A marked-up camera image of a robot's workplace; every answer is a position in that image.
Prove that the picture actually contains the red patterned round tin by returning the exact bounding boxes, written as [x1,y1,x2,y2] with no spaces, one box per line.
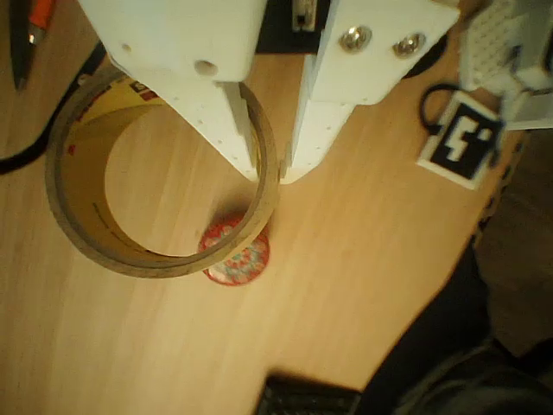
[197,211,271,287]

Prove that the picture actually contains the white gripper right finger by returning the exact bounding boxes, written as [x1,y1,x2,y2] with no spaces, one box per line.
[279,0,461,185]

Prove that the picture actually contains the dark fabric chair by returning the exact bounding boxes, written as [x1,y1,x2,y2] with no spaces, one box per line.
[361,241,553,415]

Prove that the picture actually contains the black cable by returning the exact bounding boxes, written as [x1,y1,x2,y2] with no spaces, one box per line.
[0,38,109,175]

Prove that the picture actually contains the black cord loop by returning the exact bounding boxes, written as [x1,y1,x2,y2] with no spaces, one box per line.
[420,83,460,131]

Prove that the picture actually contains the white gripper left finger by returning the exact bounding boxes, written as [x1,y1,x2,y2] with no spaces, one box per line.
[77,0,267,181]

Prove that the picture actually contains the patterned beige carpet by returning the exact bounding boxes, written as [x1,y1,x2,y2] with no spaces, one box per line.
[474,128,553,355]

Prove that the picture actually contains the black and white marker tag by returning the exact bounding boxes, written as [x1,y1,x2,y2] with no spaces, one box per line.
[416,88,509,191]

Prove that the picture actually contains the tan tape roll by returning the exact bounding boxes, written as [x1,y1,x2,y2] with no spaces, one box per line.
[44,68,281,280]

